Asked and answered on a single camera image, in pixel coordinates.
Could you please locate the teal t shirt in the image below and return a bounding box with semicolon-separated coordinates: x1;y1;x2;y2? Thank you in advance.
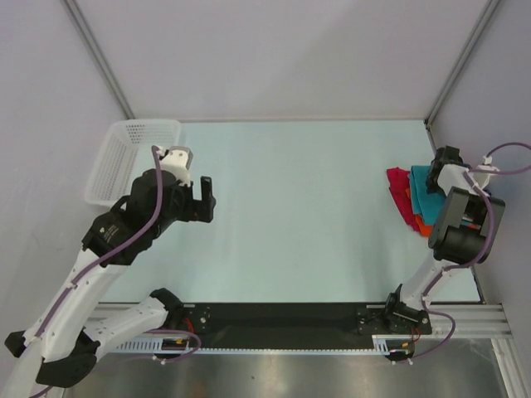
409;165;446;226

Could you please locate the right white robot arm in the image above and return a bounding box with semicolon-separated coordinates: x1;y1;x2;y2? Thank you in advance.
379;146;505;332

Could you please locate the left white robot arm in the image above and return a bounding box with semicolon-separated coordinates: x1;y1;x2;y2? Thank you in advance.
5;169;216;396

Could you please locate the magenta folded t shirt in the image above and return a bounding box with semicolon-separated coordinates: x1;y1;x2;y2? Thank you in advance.
386;167;420;232

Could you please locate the orange folded t shirt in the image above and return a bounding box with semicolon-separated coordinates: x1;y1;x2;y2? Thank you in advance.
405;188;479;238

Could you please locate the white plastic basket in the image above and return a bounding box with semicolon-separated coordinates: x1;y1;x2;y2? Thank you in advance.
84;119;182;207

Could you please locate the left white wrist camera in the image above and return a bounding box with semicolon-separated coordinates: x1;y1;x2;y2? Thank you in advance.
158;146;193;187

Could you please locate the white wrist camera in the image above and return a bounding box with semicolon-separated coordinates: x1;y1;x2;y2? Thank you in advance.
469;155;499;189
158;146;193;187

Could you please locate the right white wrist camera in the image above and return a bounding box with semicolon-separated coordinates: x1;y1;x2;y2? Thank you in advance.
469;155;499;189

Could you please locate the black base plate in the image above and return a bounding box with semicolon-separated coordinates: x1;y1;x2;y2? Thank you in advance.
181;303;432;342

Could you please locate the aluminium frame rail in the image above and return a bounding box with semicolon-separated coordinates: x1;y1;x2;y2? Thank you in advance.
89;303;512;339

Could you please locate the white slotted cable duct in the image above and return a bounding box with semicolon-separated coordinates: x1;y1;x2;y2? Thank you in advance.
112;335;413;356

